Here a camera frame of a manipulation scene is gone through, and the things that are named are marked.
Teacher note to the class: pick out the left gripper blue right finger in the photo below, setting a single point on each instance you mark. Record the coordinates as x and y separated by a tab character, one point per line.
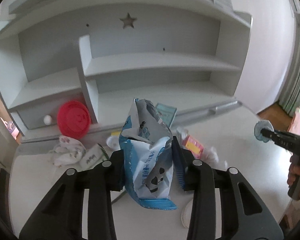
179	161

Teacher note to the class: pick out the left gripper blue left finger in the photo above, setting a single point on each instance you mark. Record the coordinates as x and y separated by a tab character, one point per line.
122	179

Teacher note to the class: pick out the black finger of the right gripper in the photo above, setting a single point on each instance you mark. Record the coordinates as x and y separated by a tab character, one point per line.
278	137

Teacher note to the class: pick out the pink yellow wrapper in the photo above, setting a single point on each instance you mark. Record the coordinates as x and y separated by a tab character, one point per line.
193	145

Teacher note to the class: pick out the clear plastic bag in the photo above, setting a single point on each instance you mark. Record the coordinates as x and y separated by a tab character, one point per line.
209	155

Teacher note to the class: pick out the white blue wrapper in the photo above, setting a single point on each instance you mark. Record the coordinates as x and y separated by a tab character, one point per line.
262	124

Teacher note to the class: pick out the white green small packet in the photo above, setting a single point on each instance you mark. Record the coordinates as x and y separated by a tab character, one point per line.
93	156

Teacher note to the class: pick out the blue white panda bag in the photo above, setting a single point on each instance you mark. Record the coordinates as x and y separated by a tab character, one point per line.
146	142

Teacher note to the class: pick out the white tissue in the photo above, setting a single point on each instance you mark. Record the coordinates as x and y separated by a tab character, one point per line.
68	151

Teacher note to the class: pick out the red plastic lid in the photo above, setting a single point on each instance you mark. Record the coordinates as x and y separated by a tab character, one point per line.
73	119

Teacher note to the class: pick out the white plastic lid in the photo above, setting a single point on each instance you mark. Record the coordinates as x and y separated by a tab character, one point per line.
113	142

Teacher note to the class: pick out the person's right hand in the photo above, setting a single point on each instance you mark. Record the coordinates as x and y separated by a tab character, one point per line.
294	171

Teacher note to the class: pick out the teal booklet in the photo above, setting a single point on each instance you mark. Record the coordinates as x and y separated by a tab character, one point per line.
166	113

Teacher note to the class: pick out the grey curtain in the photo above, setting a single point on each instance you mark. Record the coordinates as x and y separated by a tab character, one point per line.
289	98

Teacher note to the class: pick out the white drawer knob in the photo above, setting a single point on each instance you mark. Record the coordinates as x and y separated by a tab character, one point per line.
47	120

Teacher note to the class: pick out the grey desk shelf unit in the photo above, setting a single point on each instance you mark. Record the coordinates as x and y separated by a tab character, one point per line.
188	54

